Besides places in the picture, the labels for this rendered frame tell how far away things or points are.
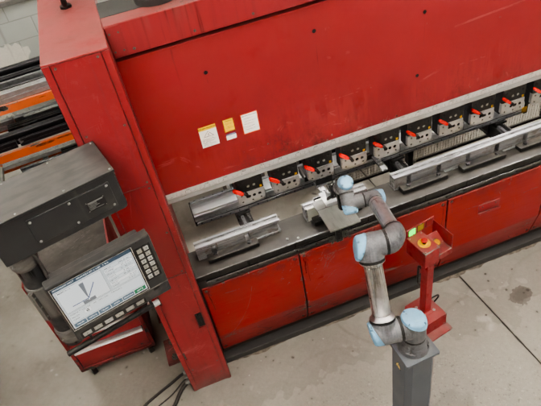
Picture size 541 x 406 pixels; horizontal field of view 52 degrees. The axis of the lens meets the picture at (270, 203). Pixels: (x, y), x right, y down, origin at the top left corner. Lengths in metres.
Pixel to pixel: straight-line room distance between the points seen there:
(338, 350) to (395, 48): 1.92
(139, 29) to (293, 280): 1.74
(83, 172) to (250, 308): 1.59
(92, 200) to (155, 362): 1.96
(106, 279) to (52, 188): 0.46
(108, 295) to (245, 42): 1.23
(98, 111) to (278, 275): 1.53
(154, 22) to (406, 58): 1.26
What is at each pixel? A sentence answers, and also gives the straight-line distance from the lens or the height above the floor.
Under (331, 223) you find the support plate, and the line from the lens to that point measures 3.03.
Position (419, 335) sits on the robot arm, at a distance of 2.65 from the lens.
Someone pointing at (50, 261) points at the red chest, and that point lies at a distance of 3.40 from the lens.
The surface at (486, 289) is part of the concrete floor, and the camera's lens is 4.06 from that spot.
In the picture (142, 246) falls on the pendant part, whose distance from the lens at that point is 2.36.
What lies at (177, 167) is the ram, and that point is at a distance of 2.72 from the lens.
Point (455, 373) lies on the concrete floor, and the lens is 3.66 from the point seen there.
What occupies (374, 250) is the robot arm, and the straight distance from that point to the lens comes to 2.43.
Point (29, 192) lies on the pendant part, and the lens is 2.21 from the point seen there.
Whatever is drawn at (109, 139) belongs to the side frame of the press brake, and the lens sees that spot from 2.34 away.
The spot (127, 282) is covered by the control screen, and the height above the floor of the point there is 1.41.
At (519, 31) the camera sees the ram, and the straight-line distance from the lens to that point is 3.27.
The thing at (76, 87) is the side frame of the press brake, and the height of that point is 2.18.
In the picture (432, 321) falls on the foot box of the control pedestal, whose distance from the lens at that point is 3.70.
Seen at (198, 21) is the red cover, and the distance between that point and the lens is 2.40.
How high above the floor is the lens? 3.13
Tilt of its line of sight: 42 degrees down
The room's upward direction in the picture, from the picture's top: 12 degrees counter-clockwise
